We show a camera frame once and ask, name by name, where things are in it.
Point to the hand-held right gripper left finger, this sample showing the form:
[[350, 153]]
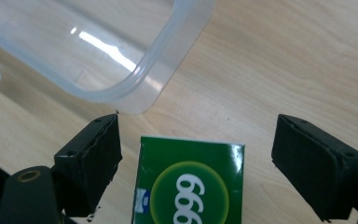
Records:
[[87, 165]]

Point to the clear plastic storage box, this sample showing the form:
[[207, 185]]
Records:
[[74, 46]]

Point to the green cardboard box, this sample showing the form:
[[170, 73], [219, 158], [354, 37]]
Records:
[[195, 174]]

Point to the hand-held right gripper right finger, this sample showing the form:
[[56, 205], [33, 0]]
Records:
[[317, 168]]

